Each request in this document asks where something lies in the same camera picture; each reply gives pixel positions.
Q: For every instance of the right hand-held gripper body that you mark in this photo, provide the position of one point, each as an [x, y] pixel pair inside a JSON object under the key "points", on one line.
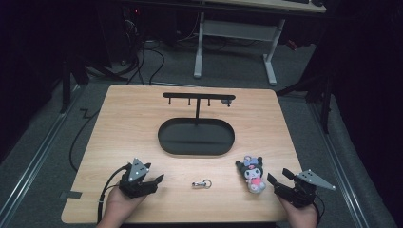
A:
{"points": [[301, 191]]}

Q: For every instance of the aluminium floor rail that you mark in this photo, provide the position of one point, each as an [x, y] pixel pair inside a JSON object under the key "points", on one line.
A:
{"points": [[34, 158], [340, 171]]}

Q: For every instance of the small grey hanging charm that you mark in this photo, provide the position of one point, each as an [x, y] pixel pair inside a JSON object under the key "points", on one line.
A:
{"points": [[226, 102]]}

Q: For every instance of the white-legged wooden desk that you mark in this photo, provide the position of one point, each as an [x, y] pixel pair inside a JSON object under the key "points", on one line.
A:
{"points": [[237, 30]]}

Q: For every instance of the dark metal stand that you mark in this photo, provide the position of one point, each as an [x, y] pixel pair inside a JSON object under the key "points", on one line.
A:
{"points": [[71, 82], [320, 95]]}

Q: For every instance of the person's right hand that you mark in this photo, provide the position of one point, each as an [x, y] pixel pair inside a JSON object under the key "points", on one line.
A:
{"points": [[302, 217]]}

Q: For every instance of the black tape strip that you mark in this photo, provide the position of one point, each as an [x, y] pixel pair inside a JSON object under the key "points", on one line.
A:
{"points": [[71, 195]]}

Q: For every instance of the person's left hand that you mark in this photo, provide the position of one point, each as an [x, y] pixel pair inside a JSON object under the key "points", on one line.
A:
{"points": [[118, 207]]}

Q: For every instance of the silver metal keyring clasp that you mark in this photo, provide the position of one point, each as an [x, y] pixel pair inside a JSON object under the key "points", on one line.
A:
{"points": [[201, 184]]}

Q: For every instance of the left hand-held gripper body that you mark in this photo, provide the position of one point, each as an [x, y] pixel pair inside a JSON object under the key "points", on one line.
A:
{"points": [[134, 177]]}

